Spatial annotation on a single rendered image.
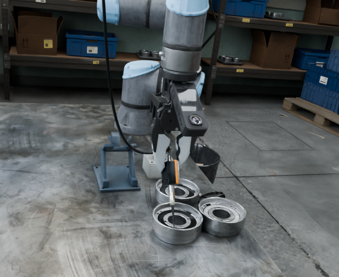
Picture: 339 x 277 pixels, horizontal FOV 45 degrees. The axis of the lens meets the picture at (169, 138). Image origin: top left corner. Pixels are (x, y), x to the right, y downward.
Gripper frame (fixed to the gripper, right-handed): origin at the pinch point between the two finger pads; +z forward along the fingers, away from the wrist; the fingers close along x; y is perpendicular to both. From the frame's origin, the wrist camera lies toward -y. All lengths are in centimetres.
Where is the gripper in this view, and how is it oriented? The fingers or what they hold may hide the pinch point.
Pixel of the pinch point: (170, 168)
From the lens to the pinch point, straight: 84.3
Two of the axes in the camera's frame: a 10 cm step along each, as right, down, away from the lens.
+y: -2.9, -3.8, 8.8
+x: -9.5, 0.0, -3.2
